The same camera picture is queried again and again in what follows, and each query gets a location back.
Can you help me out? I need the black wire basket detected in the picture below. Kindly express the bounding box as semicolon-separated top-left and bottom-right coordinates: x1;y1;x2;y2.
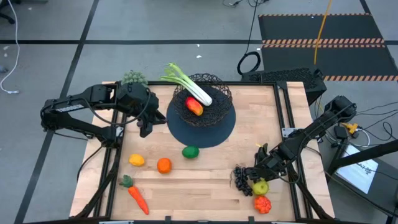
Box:
172;73;234;128

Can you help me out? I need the green lime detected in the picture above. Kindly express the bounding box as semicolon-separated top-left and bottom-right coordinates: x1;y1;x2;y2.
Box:
182;145;200;160

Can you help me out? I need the yellow cable connector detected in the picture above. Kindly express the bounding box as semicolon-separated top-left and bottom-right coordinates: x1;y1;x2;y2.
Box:
341;122;360;136

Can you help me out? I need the black grape bunch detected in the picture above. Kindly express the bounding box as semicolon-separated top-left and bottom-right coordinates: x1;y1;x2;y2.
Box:
232;166;254;198

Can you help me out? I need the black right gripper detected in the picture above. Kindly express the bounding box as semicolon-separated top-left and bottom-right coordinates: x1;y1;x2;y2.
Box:
245;144;289;185

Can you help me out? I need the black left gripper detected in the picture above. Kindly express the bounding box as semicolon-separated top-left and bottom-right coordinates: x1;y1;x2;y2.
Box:
133;88;167;139

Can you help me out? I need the black office chair base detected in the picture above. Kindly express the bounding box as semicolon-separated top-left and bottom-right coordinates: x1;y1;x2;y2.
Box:
0;0;17;26

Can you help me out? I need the yellow hanging cable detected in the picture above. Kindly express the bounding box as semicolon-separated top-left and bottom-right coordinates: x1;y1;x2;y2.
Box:
313;0;334;65

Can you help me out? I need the black power adapter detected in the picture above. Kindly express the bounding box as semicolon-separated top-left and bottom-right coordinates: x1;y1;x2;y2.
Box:
333;124;349;141

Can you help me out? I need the black aluminium table frame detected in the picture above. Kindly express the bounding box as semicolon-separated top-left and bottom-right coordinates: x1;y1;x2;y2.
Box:
73;80;334;224

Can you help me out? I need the black perforated computer tower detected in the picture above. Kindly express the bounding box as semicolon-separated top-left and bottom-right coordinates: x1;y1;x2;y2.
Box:
241;67;328;106

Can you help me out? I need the black coiled floor cable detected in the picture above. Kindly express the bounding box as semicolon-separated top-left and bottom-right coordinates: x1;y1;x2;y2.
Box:
236;0;262;77

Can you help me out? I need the white floor cable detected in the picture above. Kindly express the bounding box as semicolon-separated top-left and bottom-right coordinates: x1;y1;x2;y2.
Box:
0;0;21;95

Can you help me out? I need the black hazard-striped floor mat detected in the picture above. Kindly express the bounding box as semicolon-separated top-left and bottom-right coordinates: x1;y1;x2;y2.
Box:
257;13;398;83

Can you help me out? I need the green celery stalk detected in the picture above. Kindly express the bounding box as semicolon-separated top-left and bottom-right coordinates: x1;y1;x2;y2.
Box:
160;62;213;107

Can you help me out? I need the dark round placemat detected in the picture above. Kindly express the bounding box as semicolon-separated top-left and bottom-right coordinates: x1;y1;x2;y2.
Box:
166;88;236;149

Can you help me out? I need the red yellow mango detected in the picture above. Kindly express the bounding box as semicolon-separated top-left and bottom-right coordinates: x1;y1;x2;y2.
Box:
185;96;205;117

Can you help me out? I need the orange fruit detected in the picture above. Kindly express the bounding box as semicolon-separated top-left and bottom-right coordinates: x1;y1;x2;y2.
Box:
157;157;173;175

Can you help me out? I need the orange-red bumpy fruit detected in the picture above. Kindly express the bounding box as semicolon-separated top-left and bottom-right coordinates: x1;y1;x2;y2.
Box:
253;195;272;215

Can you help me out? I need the black side stand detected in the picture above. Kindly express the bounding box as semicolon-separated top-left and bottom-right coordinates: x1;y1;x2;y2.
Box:
325;138;398;220

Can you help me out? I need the white printed sheet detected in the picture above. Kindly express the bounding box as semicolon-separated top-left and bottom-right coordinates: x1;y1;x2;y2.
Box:
335;144;379;195

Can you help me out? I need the orange carrot with green top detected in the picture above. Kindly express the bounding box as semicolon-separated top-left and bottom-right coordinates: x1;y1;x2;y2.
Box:
119;174;150;216

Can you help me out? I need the potted green succulent plant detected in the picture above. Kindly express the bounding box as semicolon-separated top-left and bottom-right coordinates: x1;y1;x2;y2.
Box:
121;70;149;88

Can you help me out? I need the yellow lemon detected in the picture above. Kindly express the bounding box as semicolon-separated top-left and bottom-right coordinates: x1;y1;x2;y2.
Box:
129;154;146;167

